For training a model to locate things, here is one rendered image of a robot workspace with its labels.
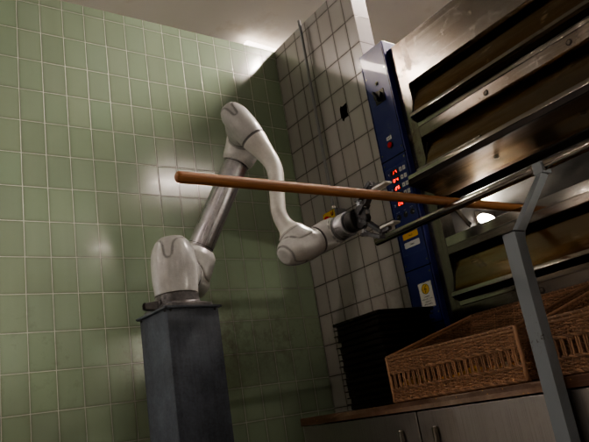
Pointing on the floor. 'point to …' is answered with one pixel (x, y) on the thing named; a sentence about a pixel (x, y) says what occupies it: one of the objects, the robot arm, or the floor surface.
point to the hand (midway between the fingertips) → (390, 203)
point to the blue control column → (373, 63)
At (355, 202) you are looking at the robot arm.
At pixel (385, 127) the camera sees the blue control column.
